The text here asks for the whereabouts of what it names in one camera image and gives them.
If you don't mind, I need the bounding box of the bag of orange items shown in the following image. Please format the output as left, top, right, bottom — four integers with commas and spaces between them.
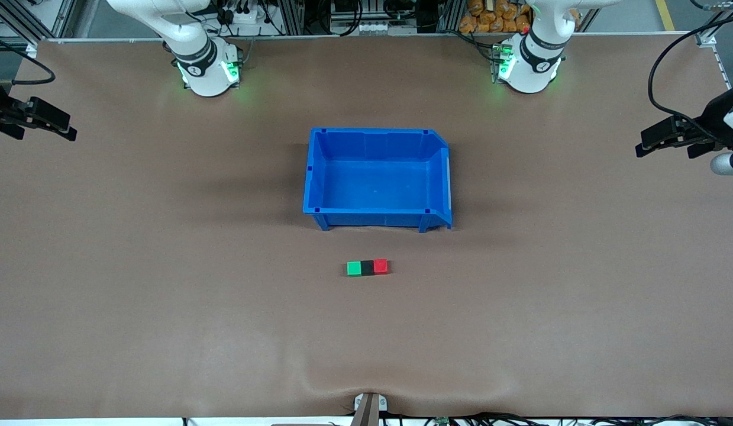
459, 0, 531, 34

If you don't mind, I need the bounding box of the white power strip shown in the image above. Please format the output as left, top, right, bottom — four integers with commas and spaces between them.
227, 5, 263, 24

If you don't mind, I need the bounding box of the brown table mat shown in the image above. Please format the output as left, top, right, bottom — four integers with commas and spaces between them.
0, 33, 733, 419

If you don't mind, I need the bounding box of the blue plastic storage bin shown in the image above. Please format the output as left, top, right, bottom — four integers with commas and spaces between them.
302, 127, 454, 233

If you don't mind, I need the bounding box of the grey control box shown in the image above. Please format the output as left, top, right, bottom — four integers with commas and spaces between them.
330, 0, 420, 36

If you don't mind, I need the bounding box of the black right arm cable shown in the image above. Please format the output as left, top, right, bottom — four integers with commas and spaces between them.
0, 33, 56, 85

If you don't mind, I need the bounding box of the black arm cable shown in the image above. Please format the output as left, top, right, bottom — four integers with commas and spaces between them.
647, 13, 733, 131
0, 33, 56, 85

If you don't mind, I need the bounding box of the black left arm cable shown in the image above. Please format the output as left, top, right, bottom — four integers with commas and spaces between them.
647, 13, 733, 131

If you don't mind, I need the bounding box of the aluminium frame post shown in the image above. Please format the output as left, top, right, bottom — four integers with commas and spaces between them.
276, 0, 305, 36
435, 0, 464, 33
695, 6, 723, 49
0, 0, 77, 42

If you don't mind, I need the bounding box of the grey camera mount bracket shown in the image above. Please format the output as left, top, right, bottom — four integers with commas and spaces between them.
353, 392, 389, 426

